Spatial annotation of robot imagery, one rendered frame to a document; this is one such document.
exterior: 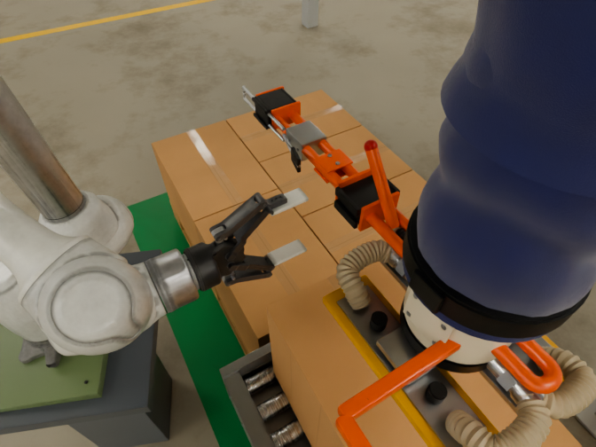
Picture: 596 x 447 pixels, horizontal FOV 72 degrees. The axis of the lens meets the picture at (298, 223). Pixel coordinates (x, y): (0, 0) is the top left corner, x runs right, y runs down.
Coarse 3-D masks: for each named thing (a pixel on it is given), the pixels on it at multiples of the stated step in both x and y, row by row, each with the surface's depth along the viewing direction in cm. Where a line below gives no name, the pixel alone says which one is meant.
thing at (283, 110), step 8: (280, 88) 99; (264, 96) 96; (272, 96) 96; (280, 96) 96; (288, 96) 96; (264, 104) 94; (272, 104) 94; (280, 104) 94; (288, 104) 94; (296, 104) 94; (272, 112) 92; (280, 112) 93; (288, 112) 95; (288, 120) 96
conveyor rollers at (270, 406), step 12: (264, 372) 128; (252, 384) 126; (264, 384) 127; (276, 396) 124; (264, 408) 121; (276, 408) 122; (264, 420) 121; (276, 432) 118; (288, 432) 117; (300, 432) 118; (276, 444) 115; (288, 444) 117
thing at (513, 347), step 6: (546, 336) 71; (540, 342) 70; (546, 342) 70; (552, 342) 70; (510, 348) 69; (516, 348) 69; (516, 354) 68; (522, 354) 68; (522, 360) 68; (528, 360) 68; (528, 366) 67; (534, 366) 67; (534, 372) 66; (540, 372) 66
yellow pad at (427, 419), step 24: (336, 312) 74; (360, 312) 73; (384, 312) 73; (360, 336) 71; (384, 360) 68; (432, 384) 62; (456, 384) 65; (408, 408) 63; (432, 408) 63; (456, 408) 63; (432, 432) 61
